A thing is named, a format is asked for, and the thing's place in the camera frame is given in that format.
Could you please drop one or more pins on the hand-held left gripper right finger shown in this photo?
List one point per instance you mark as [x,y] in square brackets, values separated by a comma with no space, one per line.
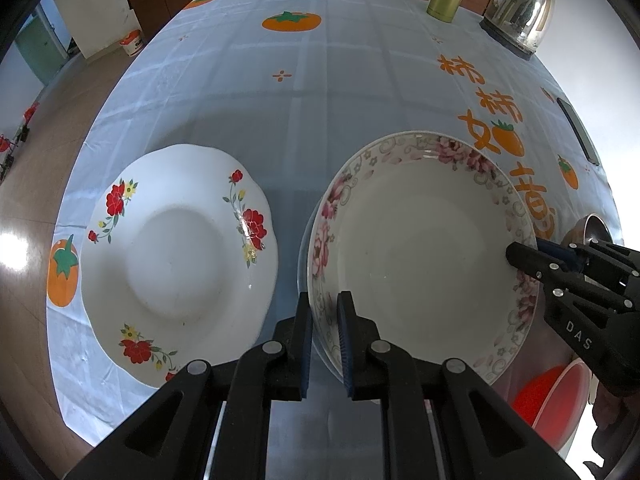
[344,350]

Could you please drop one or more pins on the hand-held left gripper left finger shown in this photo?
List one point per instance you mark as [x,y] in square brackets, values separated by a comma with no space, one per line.
[306,350]

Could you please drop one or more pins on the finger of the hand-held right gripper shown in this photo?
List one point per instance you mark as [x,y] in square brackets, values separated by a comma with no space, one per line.
[565,254]
[527,260]

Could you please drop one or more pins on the red bowl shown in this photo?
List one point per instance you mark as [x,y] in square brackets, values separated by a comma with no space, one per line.
[537,395]

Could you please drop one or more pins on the pink floral rim plate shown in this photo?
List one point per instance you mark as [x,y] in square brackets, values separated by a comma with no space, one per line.
[425,260]

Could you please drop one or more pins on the white plate with red flowers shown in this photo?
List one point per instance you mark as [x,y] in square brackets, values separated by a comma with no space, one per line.
[175,260]

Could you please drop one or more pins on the person's right hand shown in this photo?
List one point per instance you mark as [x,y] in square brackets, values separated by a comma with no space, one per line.
[612,420]

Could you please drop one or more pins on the stainless steel bowl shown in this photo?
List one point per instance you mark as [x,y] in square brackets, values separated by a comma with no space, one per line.
[595,227]

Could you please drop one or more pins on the black smartphone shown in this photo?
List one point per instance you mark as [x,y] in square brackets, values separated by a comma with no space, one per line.
[579,132]

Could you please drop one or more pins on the stainless steel electric kettle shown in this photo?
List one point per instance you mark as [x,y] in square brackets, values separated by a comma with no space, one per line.
[525,10]

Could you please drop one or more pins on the persimmon print tablecloth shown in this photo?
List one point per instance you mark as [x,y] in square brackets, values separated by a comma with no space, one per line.
[350,85]

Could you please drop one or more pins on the white plastic bucket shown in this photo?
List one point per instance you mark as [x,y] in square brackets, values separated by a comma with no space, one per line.
[132,44]

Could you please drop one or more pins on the red artificial flowers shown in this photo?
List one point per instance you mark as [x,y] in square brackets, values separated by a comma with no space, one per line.
[31,112]

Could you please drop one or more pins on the green door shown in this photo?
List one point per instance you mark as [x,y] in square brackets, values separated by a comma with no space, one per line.
[40,45]

